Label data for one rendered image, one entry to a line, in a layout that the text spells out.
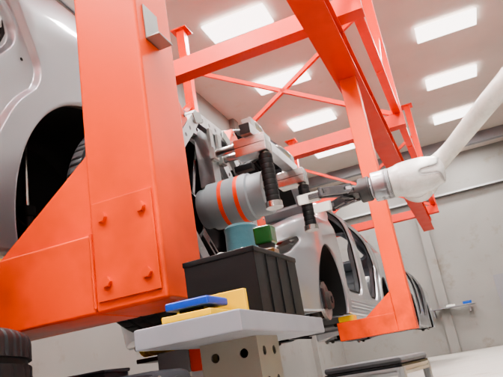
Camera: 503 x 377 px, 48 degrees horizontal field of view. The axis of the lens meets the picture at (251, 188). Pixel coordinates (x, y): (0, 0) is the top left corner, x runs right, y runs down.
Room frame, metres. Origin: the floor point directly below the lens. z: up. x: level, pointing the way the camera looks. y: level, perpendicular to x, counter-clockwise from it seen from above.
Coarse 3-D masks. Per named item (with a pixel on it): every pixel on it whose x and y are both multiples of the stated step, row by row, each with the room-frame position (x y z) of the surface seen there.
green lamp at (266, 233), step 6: (258, 228) 1.18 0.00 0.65; (264, 228) 1.17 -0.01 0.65; (270, 228) 1.17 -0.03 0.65; (258, 234) 1.18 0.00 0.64; (264, 234) 1.17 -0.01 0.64; (270, 234) 1.17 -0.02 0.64; (258, 240) 1.18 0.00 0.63; (264, 240) 1.17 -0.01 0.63; (270, 240) 1.17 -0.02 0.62; (276, 240) 1.20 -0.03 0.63
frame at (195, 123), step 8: (192, 112) 1.47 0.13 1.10; (192, 120) 1.47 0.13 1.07; (200, 120) 1.51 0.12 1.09; (208, 120) 1.58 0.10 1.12; (184, 128) 1.41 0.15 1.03; (192, 128) 1.46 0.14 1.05; (200, 128) 1.54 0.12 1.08; (216, 128) 1.63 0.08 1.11; (184, 136) 1.41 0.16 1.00; (192, 136) 1.59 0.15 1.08; (224, 136) 1.68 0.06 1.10; (224, 144) 1.69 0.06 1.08; (224, 168) 1.76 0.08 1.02; (232, 168) 1.76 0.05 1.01; (224, 176) 1.78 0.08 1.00; (232, 176) 1.82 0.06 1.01; (256, 224) 1.84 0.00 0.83; (200, 240) 1.42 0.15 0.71; (200, 248) 1.41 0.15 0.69; (200, 256) 1.41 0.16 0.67; (208, 256) 1.45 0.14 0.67
